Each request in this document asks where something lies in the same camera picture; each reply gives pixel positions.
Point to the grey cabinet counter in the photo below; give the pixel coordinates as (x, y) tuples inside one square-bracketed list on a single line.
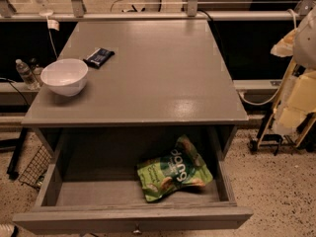
[(166, 78)]

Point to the green rice chip bag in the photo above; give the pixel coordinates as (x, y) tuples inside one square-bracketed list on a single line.
[(180, 168)]

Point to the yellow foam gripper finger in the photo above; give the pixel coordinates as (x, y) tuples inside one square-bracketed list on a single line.
[(297, 101)]

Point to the clear plastic water bottle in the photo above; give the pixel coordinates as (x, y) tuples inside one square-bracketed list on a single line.
[(27, 75)]

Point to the white bowl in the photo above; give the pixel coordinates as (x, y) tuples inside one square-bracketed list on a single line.
[(65, 77)]

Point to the black wire rack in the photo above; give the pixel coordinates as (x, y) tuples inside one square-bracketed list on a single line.
[(35, 172)]

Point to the yellow frame cart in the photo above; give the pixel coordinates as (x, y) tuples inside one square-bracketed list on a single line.
[(266, 129)]

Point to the grey metal railing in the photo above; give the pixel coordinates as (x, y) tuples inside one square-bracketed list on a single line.
[(77, 10)]

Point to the dark blue snack bar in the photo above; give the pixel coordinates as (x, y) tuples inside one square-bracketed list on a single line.
[(98, 57)]

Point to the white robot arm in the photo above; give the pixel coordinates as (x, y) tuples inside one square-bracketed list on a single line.
[(300, 43)]

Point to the open grey top drawer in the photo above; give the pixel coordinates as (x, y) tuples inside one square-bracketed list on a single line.
[(91, 185)]

